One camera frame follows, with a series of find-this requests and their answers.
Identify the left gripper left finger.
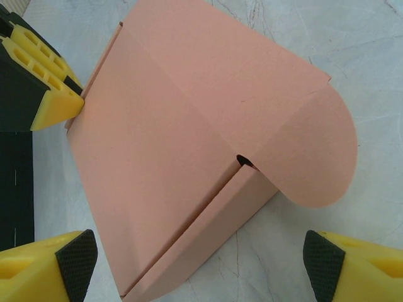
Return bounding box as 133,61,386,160
0,229,98,302

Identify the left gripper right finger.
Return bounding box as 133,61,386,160
302,229,403,302

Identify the salmon paper box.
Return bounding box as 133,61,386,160
64,0,360,299

